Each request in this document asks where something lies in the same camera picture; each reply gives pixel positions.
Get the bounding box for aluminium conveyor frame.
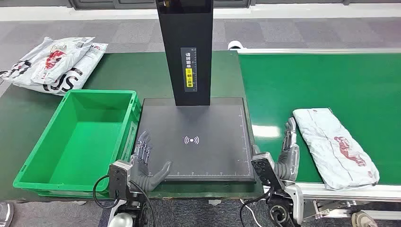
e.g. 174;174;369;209
233;47;401;220

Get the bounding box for grey parcel bag red print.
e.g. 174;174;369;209
293;108;380;191

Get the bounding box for white parcel bag black letters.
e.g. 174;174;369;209
0;42;109;96

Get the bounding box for conveyor caster wheel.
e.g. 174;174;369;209
350;210;378;227

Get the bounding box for black inbound scanner machine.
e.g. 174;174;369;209
134;0;257;183

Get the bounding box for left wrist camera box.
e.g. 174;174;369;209
108;159;133;201

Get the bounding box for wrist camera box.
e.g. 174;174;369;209
250;152;283;190
108;159;133;201

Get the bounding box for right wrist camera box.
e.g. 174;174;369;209
250;152;283;190

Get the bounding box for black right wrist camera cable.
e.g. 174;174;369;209
239;188;273;227

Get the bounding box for black yellow label sticker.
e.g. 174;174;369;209
181;47;198;92

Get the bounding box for grey shoe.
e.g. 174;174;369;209
0;202;15;227

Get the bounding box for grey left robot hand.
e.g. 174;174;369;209
129;130;174;192

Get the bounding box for glass partition frame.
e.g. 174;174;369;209
69;0;251;10

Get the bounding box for green conveyor belt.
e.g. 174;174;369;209
238;53;401;185

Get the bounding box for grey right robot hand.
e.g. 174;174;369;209
274;117;300;184

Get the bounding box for white cable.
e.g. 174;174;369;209
239;199;262;227

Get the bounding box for green plastic crate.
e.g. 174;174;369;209
13;89;142;199

